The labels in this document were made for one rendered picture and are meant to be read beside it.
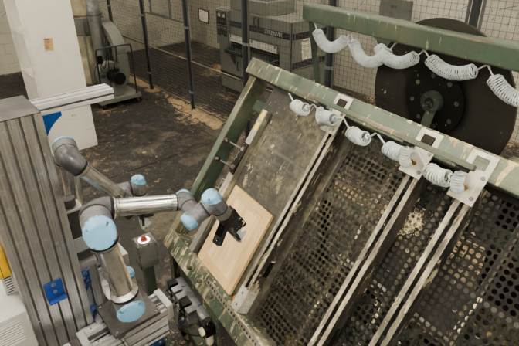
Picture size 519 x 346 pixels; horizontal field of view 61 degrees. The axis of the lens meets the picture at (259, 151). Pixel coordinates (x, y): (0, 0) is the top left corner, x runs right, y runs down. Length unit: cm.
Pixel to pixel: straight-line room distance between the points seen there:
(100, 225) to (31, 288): 54
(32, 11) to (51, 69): 69
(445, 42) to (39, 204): 187
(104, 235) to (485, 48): 170
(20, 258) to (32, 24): 405
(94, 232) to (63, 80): 438
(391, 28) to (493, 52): 55
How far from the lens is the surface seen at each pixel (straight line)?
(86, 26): 805
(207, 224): 266
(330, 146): 213
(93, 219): 175
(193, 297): 269
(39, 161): 188
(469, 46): 216
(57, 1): 584
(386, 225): 186
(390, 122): 195
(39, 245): 205
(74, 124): 619
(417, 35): 231
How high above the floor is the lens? 263
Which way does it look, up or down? 27 degrees down
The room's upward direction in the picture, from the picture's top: 1 degrees counter-clockwise
